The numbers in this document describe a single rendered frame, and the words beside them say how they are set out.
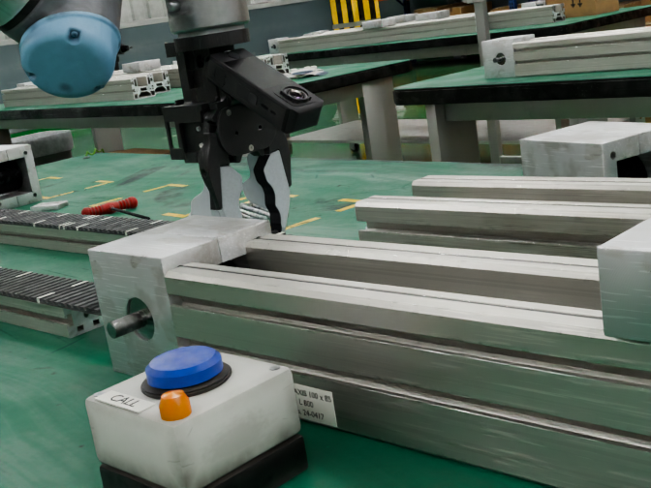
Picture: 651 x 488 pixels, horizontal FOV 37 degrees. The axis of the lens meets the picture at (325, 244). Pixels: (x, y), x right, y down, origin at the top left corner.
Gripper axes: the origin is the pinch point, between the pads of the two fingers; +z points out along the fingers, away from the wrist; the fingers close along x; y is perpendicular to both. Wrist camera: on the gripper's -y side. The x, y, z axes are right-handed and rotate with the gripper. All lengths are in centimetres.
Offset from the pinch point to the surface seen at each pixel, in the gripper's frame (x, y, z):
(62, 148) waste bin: -229, 430, 35
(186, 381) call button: 33.2, -31.5, -3.6
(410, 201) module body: 4.1, -22.9, -5.5
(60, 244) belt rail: 1.9, 34.9, 2.2
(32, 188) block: -18, 76, 1
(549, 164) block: -14.2, -24.0, -4.4
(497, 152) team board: -290, 173, 51
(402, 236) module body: 5.0, -22.4, -2.9
